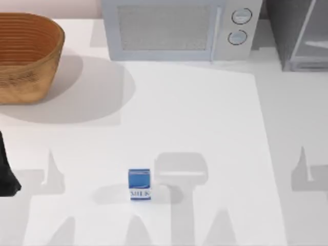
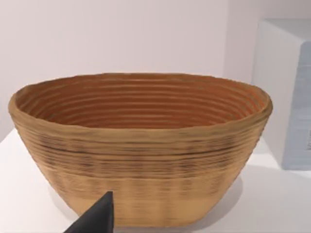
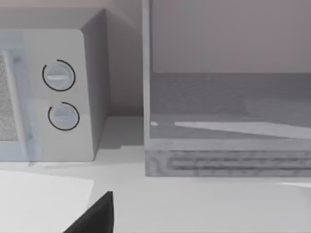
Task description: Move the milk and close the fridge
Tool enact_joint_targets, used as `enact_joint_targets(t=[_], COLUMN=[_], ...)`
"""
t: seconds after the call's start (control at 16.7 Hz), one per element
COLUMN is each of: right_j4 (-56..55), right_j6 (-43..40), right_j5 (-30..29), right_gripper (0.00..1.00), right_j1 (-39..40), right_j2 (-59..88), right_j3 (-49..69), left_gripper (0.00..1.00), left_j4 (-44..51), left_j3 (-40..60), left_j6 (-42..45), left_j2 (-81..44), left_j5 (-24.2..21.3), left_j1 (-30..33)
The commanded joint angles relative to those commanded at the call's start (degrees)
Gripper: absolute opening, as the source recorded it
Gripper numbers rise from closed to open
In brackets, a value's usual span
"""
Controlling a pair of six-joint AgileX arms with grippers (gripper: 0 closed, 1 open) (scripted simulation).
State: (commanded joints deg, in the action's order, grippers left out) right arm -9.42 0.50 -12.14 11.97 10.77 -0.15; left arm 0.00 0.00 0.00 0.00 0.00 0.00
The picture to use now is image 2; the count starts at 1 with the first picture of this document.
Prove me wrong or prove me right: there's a brown woven basket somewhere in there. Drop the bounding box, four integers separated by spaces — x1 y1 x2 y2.
8 72 274 228

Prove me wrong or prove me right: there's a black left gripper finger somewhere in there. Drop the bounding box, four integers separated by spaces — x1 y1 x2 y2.
63 191 115 233

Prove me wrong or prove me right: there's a pale blue box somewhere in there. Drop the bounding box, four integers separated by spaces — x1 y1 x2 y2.
281 41 311 171

